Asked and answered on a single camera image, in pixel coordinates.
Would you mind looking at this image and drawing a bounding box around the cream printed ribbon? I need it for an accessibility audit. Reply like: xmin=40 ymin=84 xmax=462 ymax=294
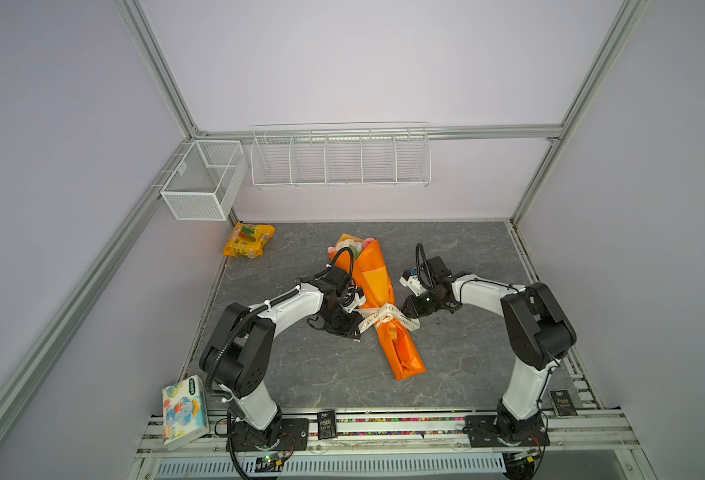
xmin=358 ymin=303 xmax=420 ymax=333

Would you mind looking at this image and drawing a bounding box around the orange wrapping paper sheet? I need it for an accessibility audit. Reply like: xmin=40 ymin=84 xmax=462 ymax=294
xmin=328 ymin=234 xmax=426 ymax=381

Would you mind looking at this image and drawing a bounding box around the cream fake rose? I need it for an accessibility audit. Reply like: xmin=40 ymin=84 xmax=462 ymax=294
xmin=336 ymin=238 xmax=364 ymax=258

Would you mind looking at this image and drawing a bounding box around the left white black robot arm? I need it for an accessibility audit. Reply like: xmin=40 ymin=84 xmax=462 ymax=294
xmin=198 ymin=278 xmax=365 ymax=437

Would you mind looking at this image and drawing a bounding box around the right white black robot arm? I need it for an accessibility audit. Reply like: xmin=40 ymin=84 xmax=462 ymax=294
xmin=399 ymin=270 xmax=577 ymax=436

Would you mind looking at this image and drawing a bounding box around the yellow snack bag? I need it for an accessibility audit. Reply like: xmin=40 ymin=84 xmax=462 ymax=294
xmin=222 ymin=222 xmax=276 ymax=259

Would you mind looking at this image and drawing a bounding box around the black labelled box right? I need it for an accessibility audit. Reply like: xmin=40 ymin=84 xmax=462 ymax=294
xmin=548 ymin=389 xmax=578 ymax=417

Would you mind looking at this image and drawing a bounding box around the colourful tissue pack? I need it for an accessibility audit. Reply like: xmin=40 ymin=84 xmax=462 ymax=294
xmin=162 ymin=375 xmax=210 ymax=451

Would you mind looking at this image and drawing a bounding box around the white mesh box basket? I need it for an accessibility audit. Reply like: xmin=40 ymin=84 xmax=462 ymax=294
xmin=160 ymin=140 xmax=248 ymax=221

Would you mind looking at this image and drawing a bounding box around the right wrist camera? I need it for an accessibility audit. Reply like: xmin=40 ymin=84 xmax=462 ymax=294
xmin=399 ymin=256 xmax=452 ymax=296

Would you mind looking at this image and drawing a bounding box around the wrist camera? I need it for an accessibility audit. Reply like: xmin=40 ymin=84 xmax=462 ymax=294
xmin=399 ymin=256 xmax=452 ymax=296
xmin=320 ymin=266 xmax=366 ymax=312

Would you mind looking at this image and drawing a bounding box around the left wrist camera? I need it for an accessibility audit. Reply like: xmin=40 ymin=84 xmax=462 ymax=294
xmin=320 ymin=266 xmax=366 ymax=312

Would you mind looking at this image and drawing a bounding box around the black box on rail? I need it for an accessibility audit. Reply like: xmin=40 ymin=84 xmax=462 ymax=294
xmin=316 ymin=410 xmax=338 ymax=440

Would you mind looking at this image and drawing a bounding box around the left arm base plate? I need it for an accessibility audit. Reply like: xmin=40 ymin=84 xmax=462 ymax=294
xmin=230 ymin=417 xmax=310 ymax=452

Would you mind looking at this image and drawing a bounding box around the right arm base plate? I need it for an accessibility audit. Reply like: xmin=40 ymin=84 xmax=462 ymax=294
xmin=462 ymin=414 xmax=550 ymax=448

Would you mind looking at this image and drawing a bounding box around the white wire shelf basket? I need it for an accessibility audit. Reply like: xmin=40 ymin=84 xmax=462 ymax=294
xmin=250 ymin=122 xmax=432 ymax=189

